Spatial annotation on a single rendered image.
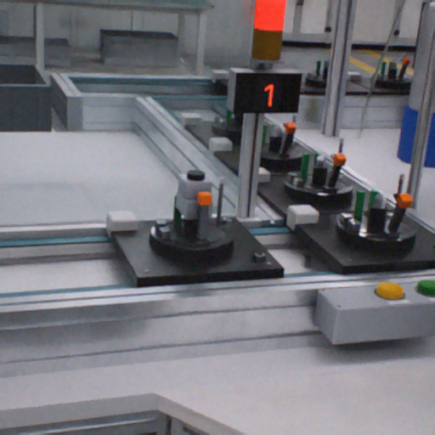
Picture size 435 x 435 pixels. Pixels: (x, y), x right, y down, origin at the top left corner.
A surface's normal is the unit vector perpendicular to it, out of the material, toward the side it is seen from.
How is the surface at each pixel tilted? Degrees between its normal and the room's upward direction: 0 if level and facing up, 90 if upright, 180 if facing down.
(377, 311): 90
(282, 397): 0
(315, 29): 90
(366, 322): 90
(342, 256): 0
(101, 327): 90
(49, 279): 0
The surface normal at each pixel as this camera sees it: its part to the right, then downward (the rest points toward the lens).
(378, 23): 0.19, 0.34
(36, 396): 0.07, -0.94
